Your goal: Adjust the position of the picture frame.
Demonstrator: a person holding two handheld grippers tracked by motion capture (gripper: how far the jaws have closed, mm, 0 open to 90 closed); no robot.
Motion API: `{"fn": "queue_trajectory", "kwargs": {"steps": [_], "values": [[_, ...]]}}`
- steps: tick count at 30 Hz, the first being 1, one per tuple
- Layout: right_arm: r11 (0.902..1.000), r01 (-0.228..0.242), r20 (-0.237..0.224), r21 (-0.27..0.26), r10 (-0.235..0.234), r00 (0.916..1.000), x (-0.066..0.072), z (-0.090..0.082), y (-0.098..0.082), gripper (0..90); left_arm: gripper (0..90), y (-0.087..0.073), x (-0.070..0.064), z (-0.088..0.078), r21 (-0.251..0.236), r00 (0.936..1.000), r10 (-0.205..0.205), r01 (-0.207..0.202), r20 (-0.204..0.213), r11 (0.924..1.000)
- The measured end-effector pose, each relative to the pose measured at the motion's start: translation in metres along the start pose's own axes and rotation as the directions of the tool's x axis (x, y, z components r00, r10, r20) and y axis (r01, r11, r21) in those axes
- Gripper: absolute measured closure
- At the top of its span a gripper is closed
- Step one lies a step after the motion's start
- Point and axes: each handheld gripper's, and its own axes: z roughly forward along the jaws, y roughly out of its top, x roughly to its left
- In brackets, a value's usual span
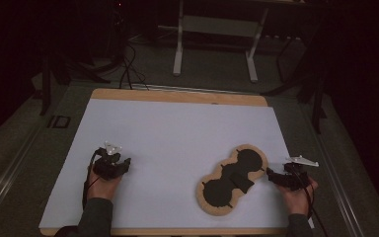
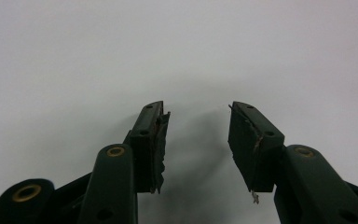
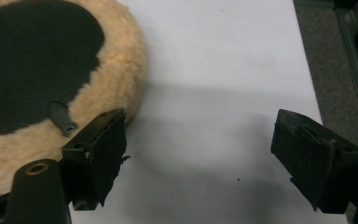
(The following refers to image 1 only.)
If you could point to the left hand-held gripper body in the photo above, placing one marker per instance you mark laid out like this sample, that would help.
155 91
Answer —
107 169

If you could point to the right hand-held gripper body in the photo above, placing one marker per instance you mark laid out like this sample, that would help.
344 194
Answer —
294 179

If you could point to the wooden triple photo frame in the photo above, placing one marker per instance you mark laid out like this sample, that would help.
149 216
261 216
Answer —
220 194

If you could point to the person's left hand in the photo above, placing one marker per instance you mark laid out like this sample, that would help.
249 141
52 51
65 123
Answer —
100 189

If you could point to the person's right hand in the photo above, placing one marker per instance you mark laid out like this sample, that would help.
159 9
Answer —
297 200

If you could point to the white table mat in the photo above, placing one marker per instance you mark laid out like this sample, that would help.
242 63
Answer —
177 131

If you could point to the black floor socket plate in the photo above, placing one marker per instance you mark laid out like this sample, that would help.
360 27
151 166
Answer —
59 121

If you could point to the black metal stand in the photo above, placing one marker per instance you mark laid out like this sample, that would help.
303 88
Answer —
46 85
317 98

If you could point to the metal floor rail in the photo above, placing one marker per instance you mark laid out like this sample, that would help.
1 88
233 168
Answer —
6 174
339 177

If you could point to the white metal desk frame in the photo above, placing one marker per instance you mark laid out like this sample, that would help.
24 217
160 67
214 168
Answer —
177 59

